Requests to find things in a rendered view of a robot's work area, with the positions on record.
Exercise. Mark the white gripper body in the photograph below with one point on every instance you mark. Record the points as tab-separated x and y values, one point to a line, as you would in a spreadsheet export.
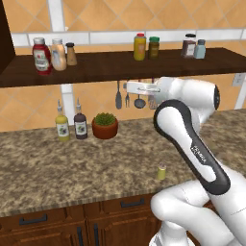
142	87

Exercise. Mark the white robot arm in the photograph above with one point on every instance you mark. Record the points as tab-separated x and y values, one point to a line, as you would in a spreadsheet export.
192	150

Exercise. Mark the yellow mustard bottle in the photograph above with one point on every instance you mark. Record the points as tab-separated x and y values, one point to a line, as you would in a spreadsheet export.
139	48

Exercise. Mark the pale blue shaker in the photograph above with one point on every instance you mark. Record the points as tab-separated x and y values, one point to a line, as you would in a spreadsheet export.
200	50

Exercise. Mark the dark vinegar bottle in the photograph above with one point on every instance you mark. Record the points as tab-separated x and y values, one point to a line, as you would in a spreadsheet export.
80	126

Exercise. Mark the brown shaker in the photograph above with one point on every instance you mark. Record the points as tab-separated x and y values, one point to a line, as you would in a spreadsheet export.
71	56

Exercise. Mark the small yellow shaker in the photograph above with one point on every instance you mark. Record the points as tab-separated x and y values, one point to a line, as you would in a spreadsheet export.
161	173

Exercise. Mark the pale orange sauce bottle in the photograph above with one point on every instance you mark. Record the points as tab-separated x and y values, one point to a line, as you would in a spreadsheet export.
58	57

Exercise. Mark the yellow oil bottle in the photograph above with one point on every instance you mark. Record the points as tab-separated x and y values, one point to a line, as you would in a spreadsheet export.
62	128

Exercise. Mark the red ketchup bottle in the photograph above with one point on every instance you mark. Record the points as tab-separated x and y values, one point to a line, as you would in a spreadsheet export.
42	58

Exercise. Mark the dark wooden cabinet side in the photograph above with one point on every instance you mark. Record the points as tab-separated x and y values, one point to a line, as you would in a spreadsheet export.
5	44

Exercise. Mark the hanging grey ladle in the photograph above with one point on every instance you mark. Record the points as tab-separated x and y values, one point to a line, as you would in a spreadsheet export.
139	103

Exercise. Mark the hanging grey spatula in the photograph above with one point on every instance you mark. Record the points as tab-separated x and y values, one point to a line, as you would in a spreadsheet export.
152	103

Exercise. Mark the hanging grey fork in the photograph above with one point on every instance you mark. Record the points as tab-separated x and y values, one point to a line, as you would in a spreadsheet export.
127	97

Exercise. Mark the hanging grey spoon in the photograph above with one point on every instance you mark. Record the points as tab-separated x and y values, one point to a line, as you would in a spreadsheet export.
118	100

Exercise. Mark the dark wooden shelf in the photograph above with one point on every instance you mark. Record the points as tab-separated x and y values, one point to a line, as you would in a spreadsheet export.
115	68

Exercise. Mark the green-lidded jar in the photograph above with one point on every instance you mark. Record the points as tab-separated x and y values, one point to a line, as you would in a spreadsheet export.
153	48

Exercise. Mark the potted green plant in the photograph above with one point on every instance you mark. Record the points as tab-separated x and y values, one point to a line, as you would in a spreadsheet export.
105	127

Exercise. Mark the dark brown jar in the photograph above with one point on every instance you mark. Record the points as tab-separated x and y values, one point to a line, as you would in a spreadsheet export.
188	47

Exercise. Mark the brown wooden drawer front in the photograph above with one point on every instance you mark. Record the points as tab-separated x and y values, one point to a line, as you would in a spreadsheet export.
61	215
109	206

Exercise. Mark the brown wooden cupboard door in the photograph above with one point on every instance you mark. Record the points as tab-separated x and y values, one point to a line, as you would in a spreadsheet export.
125	230
41	236

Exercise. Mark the white wall outlet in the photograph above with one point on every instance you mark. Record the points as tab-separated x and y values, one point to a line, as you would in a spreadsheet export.
238	79

